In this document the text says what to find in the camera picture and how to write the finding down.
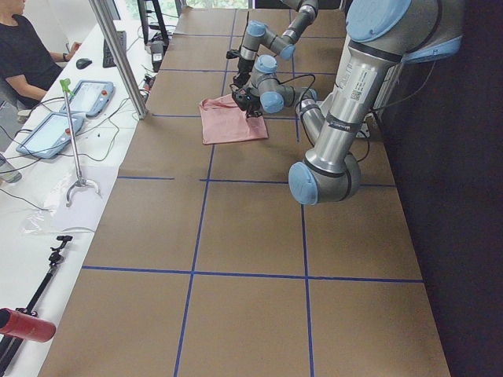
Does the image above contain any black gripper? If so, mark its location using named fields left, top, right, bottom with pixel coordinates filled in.
left=226, top=49, right=254, bottom=85
left=229, top=78, right=263, bottom=118

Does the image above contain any pink Snoopy t-shirt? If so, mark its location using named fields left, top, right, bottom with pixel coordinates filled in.
left=199, top=94, right=269, bottom=145

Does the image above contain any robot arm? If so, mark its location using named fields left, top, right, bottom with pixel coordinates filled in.
left=226, top=0, right=319, bottom=88
left=226, top=1, right=465, bottom=205

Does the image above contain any black keyboard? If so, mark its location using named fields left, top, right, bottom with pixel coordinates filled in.
left=102, top=30, right=128, bottom=68

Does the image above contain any upper teach pendant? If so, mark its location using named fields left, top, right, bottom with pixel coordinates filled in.
left=69, top=80, right=115, bottom=119

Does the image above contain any teach pendant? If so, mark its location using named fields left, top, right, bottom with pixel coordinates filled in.
left=69, top=80, right=115, bottom=119
left=16, top=112, right=72, bottom=159

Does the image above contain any black computer mouse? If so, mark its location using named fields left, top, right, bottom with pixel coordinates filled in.
left=75, top=58, right=93, bottom=70

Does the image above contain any lower teach pendant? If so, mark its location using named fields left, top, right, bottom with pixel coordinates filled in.
left=16, top=112, right=72, bottom=159

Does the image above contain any seated person black shirt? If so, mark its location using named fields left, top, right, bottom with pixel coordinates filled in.
left=1, top=0, right=80, bottom=108

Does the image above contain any red cylinder bottle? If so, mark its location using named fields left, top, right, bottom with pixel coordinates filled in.
left=1, top=308, right=57, bottom=342

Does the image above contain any black selfie stick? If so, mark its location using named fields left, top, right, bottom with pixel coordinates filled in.
left=1, top=235, right=73, bottom=376

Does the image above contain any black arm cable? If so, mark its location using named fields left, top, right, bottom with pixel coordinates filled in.
left=274, top=74, right=318, bottom=119

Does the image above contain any aluminium frame post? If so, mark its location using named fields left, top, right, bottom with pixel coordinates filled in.
left=89, top=0, right=148, bottom=119

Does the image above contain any green handled grabber tool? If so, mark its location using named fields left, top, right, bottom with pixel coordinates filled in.
left=60, top=79, right=101, bottom=208

